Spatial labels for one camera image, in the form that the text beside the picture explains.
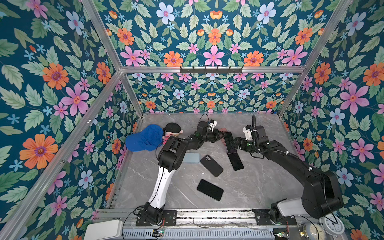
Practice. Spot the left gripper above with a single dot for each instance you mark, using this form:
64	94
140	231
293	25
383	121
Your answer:
215	135

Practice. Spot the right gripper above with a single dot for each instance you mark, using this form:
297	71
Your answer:
242	141

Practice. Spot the pink phone case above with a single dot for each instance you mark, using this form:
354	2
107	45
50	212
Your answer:
224	134

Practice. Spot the black phone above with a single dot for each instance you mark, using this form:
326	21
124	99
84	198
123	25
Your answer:
231	143
235	161
210	190

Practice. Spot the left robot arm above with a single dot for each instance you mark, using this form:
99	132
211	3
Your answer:
170	159

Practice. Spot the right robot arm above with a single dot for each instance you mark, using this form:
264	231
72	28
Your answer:
322	193

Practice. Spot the light blue phone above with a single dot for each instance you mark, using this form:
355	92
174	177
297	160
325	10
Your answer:
191	158

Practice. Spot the black phone front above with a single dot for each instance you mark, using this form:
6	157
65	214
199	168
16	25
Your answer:
210	190

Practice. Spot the doll with black hair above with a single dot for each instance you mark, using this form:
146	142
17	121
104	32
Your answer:
171	130

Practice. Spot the brass alarm clock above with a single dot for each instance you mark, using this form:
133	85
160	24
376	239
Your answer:
310	231

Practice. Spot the white clock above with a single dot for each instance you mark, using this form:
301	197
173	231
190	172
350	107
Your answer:
332	225

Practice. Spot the white box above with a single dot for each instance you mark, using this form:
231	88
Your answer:
104	230

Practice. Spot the black phone case with camera hole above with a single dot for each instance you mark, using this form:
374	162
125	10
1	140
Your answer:
211	165

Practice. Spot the metal hook rail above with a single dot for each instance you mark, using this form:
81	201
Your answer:
210	70

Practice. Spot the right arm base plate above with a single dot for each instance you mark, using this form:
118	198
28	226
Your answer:
268	217

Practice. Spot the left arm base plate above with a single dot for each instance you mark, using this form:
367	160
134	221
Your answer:
166	218

